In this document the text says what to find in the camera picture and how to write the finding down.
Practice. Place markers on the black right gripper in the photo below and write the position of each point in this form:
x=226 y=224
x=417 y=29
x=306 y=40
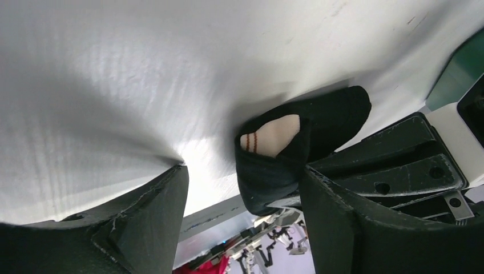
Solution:
x=406 y=167

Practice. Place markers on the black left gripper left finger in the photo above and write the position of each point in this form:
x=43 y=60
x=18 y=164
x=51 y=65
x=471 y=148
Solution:
x=137 y=232

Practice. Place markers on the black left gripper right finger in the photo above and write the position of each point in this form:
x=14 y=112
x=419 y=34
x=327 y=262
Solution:
x=349 y=233

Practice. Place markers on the black underwear beige waistband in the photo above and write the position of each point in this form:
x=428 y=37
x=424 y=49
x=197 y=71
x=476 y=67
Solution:
x=273 y=149

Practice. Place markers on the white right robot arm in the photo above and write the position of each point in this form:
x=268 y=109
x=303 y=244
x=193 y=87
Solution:
x=460 y=125

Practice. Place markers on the green compartment tray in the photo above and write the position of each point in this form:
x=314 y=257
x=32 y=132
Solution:
x=462 y=70

